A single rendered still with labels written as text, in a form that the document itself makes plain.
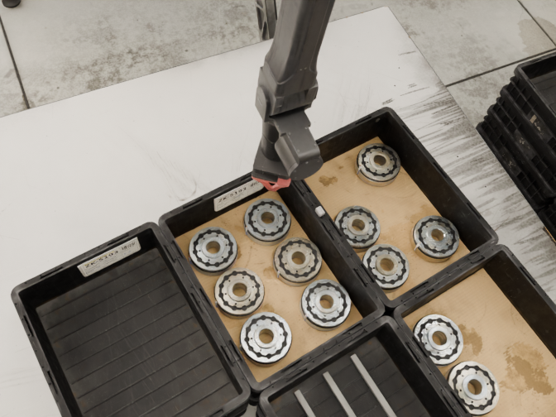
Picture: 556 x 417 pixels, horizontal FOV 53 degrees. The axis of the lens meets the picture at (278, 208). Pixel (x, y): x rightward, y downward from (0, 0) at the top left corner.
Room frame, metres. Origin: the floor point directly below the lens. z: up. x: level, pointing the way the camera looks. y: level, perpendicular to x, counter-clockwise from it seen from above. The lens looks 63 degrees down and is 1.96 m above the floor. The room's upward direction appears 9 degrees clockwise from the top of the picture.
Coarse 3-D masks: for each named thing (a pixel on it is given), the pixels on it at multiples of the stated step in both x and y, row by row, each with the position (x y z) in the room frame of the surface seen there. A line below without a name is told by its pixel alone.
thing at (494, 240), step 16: (384, 112) 0.82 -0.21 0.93; (352, 128) 0.76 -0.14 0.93; (400, 128) 0.79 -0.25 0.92; (320, 144) 0.70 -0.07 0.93; (416, 144) 0.75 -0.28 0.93; (432, 160) 0.71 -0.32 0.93; (448, 176) 0.67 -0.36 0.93; (480, 224) 0.57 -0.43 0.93; (496, 240) 0.54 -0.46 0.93; (352, 256) 0.45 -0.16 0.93; (464, 256) 0.49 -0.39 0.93; (368, 272) 0.42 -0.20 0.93; (448, 272) 0.45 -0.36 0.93; (416, 288) 0.41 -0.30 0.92; (384, 304) 0.36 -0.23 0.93
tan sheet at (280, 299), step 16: (272, 192) 0.62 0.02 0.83; (240, 208) 0.56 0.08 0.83; (288, 208) 0.58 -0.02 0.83; (208, 224) 0.51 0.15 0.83; (224, 224) 0.52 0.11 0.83; (240, 224) 0.52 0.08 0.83; (176, 240) 0.46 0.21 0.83; (240, 240) 0.49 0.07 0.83; (240, 256) 0.45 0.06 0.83; (256, 256) 0.45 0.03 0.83; (272, 256) 0.46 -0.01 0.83; (256, 272) 0.42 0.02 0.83; (272, 272) 0.42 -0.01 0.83; (320, 272) 0.44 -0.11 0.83; (208, 288) 0.37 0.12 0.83; (272, 288) 0.39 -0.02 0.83; (288, 288) 0.39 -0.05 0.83; (304, 288) 0.40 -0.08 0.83; (272, 304) 0.35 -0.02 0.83; (288, 304) 0.36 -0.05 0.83; (352, 304) 0.38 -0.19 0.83; (224, 320) 0.30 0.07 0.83; (240, 320) 0.31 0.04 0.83; (288, 320) 0.33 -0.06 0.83; (352, 320) 0.35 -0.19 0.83; (304, 336) 0.30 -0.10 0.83; (320, 336) 0.30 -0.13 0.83; (288, 352) 0.26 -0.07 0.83; (304, 352) 0.27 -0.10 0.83; (256, 368) 0.22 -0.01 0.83; (272, 368) 0.22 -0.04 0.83
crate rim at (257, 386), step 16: (240, 176) 0.59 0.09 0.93; (208, 192) 0.54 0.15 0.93; (224, 192) 0.55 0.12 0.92; (304, 192) 0.58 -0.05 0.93; (176, 208) 0.49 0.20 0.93; (160, 224) 0.45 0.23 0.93; (320, 224) 0.51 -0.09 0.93; (336, 240) 0.48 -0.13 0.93; (176, 256) 0.39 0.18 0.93; (192, 272) 0.36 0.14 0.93; (352, 272) 0.41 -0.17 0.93; (368, 288) 0.39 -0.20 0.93; (208, 304) 0.31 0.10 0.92; (368, 320) 0.32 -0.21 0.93; (224, 336) 0.25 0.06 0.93; (336, 336) 0.28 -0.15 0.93; (240, 352) 0.22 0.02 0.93; (320, 352) 0.25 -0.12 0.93; (240, 368) 0.19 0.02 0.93; (288, 368) 0.21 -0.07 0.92; (256, 384) 0.17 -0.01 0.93; (272, 384) 0.18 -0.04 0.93
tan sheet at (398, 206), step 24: (336, 168) 0.71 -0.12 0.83; (336, 192) 0.65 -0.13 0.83; (360, 192) 0.66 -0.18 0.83; (384, 192) 0.67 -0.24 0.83; (408, 192) 0.68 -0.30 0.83; (384, 216) 0.60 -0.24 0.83; (408, 216) 0.61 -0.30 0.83; (384, 240) 0.54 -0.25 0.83; (408, 240) 0.55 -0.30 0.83; (432, 264) 0.50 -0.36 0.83; (408, 288) 0.44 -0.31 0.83
